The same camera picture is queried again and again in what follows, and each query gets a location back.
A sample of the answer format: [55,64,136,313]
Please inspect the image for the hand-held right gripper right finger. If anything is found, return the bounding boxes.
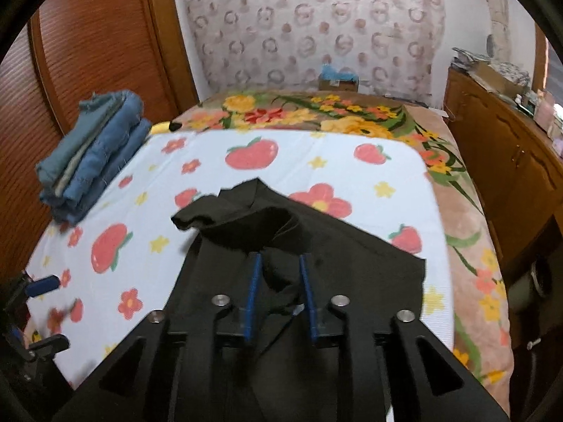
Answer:
[299,252,512,422]

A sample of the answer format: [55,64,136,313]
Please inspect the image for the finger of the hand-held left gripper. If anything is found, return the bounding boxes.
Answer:
[24,274,61,298]
[26,333,71,362]

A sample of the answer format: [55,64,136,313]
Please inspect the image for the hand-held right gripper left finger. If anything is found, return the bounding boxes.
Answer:
[50,252,265,422]

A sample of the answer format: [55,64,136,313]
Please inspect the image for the black pants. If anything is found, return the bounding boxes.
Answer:
[169,178,426,422]

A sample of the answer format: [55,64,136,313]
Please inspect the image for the dark blue folded pants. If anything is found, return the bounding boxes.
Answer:
[42,119,153,225]

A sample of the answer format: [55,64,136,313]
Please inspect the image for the teal folded pants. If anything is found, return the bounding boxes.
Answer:
[36,92,128,187]

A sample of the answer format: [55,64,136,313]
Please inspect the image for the grey-green folded pants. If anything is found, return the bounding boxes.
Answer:
[53,100,124,195]

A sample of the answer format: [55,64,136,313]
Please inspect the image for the white strawberry-print blanket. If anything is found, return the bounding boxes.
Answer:
[33,129,456,388]

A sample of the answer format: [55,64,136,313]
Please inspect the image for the beige floral blanket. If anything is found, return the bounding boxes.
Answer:
[169,90,515,415]

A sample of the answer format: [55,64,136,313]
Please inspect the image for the stack of folded clothes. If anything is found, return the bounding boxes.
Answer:
[62,90,146,205]

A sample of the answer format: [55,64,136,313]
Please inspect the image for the small cardboard box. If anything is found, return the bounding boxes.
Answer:
[318,77,360,93]

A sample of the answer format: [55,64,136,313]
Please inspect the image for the dark round object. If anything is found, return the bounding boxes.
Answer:
[507,258,556,314]

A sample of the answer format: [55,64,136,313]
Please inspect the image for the wooden cabinet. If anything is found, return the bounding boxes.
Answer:
[442,67,563,275]

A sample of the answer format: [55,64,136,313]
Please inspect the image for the wooden wardrobe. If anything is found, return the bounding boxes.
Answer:
[0,0,200,283]

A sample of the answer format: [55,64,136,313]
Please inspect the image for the open flat cardboard box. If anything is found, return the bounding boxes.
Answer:
[467,62,525,100]

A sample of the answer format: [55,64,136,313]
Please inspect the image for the patterned cloth pile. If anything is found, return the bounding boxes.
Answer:
[451,47,531,85]

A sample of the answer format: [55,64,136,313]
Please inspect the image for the pink box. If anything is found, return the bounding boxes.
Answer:
[534,91,557,131]

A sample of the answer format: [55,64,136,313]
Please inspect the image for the ring-patterned curtain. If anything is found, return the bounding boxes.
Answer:
[169,0,446,98]

